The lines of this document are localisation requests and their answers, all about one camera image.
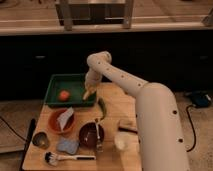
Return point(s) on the wooden cutting board table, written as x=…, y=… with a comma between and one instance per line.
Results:
x=119, y=106

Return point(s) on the white paper napkin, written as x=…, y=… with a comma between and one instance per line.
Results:
x=63, y=118

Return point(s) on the white plastic cup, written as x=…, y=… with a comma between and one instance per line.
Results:
x=122, y=141

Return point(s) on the brown wooden block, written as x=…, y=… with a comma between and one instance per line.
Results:
x=127, y=126

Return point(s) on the orange bowl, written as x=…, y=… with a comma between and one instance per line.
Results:
x=53, y=124

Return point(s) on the blue sponge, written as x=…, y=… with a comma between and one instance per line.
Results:
x=67, y=145

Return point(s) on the dark brown bowl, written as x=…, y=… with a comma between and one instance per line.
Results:
x=87, y=135

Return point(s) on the metal fork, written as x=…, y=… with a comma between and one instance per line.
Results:
x=99, y=147

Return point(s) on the green plastic tray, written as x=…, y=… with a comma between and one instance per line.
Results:
x=74, y=84

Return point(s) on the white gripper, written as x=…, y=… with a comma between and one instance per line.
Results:
x=92, y=80

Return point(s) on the black floor device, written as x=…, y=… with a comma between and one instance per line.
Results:
x=199, y=99

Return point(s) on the metal frame stand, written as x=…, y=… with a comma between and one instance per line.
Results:
x=94, y=12

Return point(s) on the orange tomato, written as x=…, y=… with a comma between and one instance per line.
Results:
x=64, y=95

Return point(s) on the small metal cup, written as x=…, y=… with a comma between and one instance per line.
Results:
x=41, y=140

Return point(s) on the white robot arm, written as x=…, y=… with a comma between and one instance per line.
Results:
x=160, y=134

